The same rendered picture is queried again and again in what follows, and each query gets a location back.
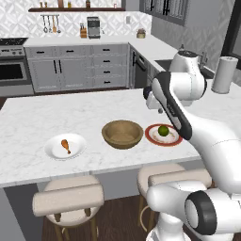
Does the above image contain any dark kitchen sink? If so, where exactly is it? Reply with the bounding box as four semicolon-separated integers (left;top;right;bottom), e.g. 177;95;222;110
154;58;216;80

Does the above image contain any black dishwasher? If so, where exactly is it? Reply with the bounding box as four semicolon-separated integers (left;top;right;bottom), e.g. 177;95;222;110
129;46;149;89

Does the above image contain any white plate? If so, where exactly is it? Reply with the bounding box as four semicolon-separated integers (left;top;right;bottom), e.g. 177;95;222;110
43;133;88;161

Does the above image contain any dark wooden wall shelf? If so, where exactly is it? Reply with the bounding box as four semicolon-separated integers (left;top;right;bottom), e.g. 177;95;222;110
27;7;127;13

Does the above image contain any grey cupboard run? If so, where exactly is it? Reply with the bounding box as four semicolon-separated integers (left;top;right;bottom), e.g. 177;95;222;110
24;42;131;94

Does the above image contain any steel coffee machine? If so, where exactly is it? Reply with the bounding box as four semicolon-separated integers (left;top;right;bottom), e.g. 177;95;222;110
86;15;102;40

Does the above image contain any brown chicken drumstick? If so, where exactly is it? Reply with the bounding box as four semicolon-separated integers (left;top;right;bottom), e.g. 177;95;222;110
60;138;72;155

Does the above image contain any dark framed window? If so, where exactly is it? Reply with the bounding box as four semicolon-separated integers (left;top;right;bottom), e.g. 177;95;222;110
138;0;196;27

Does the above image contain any green lime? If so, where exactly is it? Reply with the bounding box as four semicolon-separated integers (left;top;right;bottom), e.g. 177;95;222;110
157;124;170;137

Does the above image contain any steel oven with hob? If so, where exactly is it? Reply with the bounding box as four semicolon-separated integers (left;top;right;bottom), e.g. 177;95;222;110
0;37;35;97

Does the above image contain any wooden knife block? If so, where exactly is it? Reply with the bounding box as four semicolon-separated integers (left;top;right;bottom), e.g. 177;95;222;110
79;23;88;40

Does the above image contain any white paper towel roll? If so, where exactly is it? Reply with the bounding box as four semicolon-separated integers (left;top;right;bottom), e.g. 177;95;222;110
211;56;239;95

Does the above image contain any grey sink tap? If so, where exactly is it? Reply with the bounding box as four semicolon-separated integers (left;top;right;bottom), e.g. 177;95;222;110
200;51;210;68

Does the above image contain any red rimmed plate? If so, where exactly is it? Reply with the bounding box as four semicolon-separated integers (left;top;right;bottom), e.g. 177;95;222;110
144;122;185;148

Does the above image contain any beige cushioned bar stool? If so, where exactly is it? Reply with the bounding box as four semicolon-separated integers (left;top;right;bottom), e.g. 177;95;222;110
31;174;105;241
137;162;214;233

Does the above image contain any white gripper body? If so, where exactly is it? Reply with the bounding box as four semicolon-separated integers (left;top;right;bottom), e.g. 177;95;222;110
145;92;165;115

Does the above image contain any brown wooden bowl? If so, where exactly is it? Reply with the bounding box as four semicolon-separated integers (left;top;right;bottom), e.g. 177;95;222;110
101;120;145;151

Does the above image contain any black framed window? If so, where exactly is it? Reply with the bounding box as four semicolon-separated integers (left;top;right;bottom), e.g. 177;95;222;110
220;0;241;61

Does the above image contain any small potted plant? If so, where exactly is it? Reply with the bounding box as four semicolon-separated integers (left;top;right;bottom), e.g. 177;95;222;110
136;27;147;40

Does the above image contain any hanging metal ladle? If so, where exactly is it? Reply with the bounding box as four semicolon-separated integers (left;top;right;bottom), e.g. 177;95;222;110
42;15;49;34

